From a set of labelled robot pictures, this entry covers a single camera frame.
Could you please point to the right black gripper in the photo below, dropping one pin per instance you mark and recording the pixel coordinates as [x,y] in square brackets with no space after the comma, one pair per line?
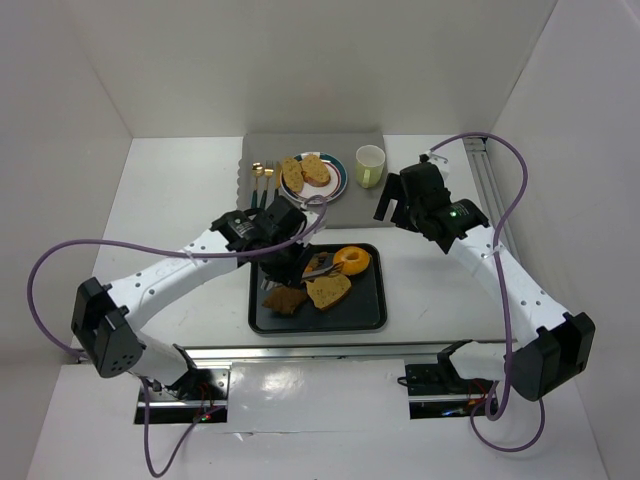
[396,198]

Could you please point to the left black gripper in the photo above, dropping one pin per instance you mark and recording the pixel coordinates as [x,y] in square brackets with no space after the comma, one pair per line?
[282,273]

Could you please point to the seeded bread slice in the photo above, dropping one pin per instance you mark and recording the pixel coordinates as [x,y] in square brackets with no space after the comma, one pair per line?
[292,174]
[326,291]
[314,171]

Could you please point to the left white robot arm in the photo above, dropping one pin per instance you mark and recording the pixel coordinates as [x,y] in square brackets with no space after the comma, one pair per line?
[108,319]

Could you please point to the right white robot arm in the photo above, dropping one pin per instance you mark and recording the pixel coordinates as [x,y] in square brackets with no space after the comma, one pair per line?
[547,345]

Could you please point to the brown chocolate bread piece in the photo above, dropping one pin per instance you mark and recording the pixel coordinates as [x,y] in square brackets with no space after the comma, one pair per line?
[285,300]

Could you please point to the pale green mug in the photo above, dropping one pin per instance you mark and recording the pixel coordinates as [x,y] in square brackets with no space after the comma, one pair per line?
[370,165]

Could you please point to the grey placemat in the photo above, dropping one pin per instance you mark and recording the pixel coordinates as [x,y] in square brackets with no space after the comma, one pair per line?
[354,208]

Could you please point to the white plate green red rim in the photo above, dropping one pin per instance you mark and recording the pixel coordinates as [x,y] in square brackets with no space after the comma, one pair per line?
[337,185]

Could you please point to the orange glazed donut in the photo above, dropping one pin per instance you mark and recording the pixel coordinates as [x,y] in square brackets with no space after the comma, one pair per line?
[352,260]

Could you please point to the black serving tray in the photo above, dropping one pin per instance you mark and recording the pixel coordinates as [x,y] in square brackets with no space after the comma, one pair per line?
[364,307]

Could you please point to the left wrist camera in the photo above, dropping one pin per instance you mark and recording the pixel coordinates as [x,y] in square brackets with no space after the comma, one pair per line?
[281,220]

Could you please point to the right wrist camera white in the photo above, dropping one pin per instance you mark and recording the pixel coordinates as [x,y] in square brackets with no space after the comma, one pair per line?
[439,161]

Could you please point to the aluminium rail right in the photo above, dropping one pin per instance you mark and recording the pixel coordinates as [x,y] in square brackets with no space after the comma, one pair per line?
[492,204]

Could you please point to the aluminium rail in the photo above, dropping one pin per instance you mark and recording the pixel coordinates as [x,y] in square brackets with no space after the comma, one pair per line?
[492,204]
[207,356]

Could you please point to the gold fork green handle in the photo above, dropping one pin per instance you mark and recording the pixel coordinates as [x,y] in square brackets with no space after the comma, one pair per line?
[268,172]

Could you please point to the gold spoon green handle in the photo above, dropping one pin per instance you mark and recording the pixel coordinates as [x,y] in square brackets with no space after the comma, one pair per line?
[257,171]

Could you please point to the aluminium rail front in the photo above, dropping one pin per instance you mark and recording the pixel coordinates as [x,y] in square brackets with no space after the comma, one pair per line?
[207,356]

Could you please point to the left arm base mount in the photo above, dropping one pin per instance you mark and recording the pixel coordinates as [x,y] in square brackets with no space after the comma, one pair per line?
[205,399]

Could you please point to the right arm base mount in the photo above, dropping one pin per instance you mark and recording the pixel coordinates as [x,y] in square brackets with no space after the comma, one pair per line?
[435,390]

